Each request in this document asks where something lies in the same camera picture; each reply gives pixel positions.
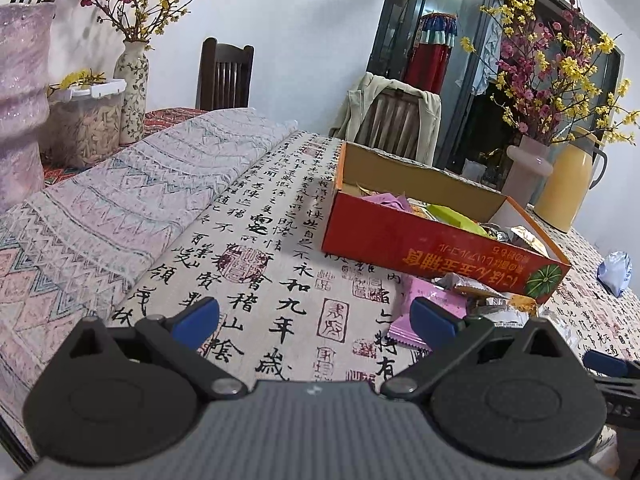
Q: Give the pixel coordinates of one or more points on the red hanging garment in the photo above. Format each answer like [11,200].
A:
[425,67]

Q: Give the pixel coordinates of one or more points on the pink zigzag patterned cloth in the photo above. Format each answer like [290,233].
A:
[125,200]

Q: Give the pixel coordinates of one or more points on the orange cardboard box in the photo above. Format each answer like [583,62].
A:
[400,245]

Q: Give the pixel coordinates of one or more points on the purple snack packet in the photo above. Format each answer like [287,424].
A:
[385,202]

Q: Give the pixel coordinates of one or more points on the yellow thermos jug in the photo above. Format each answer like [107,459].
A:
[567,185]

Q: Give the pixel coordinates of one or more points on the glass sliding door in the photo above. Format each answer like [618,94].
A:
[400,20]

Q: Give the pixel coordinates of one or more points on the clear plastic seed container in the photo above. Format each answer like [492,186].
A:
[85,127]

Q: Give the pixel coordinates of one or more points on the small floral ceramic vase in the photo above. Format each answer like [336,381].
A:
[131,90]

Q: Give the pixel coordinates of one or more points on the silver orange snack packet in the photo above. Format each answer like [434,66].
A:
[467,284]

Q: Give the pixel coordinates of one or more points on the yellow and pink flower branches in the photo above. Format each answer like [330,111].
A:
[545,70]

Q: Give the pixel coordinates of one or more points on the clear plastic tub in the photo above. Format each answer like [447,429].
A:
[472,170]

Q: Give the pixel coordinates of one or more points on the green snack packet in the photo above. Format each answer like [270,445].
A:
[455,217]

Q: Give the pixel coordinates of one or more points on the thin flower branches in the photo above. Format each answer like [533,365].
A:
[135,5]

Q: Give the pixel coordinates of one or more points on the pink glass vase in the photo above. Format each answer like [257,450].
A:
[525,170]

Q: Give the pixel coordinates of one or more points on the white hanging garment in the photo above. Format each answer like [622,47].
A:
[487,55]

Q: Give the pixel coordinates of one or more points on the red patterned cloth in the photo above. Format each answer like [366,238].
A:
[165,120]

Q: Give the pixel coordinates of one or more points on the dark wooden chair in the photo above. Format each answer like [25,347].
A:
[225,75]

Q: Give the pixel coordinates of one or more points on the pink snack packet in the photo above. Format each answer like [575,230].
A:
[425,292]

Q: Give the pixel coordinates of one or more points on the large pink textured vase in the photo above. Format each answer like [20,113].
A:
[22,100]

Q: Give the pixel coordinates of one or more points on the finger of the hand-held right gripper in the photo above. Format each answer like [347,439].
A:
[607,362]

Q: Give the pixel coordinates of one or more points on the blue plastic bag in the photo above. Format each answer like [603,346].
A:
[616,272]

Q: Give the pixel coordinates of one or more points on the colourful striped hanging garment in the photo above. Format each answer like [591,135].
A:
[439,30]

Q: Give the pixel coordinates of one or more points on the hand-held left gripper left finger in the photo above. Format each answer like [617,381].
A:
[197,322]

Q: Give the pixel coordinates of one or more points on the loose yellow flower sprig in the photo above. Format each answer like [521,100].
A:
[80,79]

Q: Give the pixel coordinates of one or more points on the wooden chair with slats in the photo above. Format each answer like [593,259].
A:
[392,122]

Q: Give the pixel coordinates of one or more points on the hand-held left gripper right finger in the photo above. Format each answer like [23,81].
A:
[435,321]

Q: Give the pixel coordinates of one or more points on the silver gold snack packet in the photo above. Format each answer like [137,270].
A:
[522,241]

